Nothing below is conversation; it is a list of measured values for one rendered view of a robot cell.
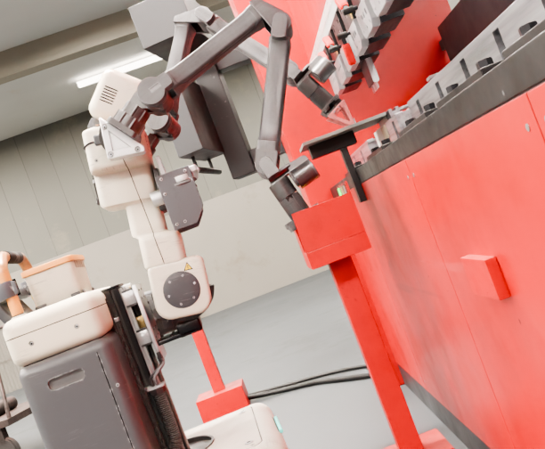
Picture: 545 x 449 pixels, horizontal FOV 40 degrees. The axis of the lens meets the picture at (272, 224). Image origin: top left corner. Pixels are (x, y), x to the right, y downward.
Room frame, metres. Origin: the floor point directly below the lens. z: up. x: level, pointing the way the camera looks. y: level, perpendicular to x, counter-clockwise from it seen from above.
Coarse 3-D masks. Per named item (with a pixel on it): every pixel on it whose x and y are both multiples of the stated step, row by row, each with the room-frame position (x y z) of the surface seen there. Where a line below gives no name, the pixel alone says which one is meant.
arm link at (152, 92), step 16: (256, 0) 1.99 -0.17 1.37; (240, 16) 2.00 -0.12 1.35; (256, 16) 1.99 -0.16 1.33; (272, 16) 1.98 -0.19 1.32; (288, 16) 1.98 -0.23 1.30; (224, 32) 2.00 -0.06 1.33; (240, 32) 2.00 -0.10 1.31; (288, 32) 1.99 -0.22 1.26; (208, 48) 2.00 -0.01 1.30; (224, 48) 2.00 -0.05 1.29; (176, 64) 2.00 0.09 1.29; (192, 64) 2.00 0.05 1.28; (208, 64) 2.01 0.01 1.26; (144, 80) 1.98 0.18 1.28; (160, 80) 1.97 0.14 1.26; (176, 80) 1.99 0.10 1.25; (192, 80) 2.02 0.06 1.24; (144, 96) 1.97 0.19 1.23; (160, 96) 1.96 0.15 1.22; (176, 96) 2.06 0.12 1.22
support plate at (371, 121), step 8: (384, 112) 2.23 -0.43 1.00; (368, 120) 2.23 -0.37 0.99; (376, 120) 2.28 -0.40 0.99; (344, 128) 2.22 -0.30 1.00; (352, 128) 2.25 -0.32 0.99; (360, 128) 2.34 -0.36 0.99; (320, 136) 2.22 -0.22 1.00; (328, 136) 2.22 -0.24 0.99; (304, 144) 2.22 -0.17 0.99; (312, 144) 2.28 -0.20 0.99
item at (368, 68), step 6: (366, 60) 2.27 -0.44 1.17; (366, 66) 2.28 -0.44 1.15; (372, 66) 2.27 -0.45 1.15; (366, 72) 2.32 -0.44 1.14; (372, 72) 2.27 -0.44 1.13; (366, 78) 2.35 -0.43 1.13; (372, 78) 2.27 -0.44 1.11; (378, 78) 2.27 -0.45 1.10; (372, 84) 2.30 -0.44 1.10; (372, 90) 2.37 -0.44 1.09
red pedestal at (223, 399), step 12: (192, 336) 3.92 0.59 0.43; (204, 336) 3.92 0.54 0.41; (204, 348) 3.92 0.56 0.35; (204, 360) 3.92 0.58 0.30; (216, 372) 3.92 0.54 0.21; (216, 384) 3.92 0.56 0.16; (228, 384) 4.02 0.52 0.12; (240, 384) 3.88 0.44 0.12; (204, 396) 3.92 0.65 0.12; (216, 396) 3.85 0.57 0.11; (228, 396) 3.85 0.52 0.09; (240, 396) 3.85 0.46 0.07; (204, 408) 3.85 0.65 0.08; (216, 408) 3.85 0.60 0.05; (228, 408) 3.85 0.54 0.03; (240, 408) 3.85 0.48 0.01; (204, 420) 3.84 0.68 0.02
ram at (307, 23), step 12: (288, 0) 3.12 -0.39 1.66; (300, 0) 2.82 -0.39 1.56; (312, 0) 2.58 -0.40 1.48; (324, 0) 2.37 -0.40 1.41; (300, 12) 2.92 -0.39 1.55; (312, 12) 2.67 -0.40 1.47; (300, 24) 3.03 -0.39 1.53; (312, 24) 2.76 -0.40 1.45; (300, 36) 3.15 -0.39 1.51; (312, 36) 2.86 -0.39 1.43; (324, 36) 2.60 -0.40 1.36; (312, 48) 2.97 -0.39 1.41
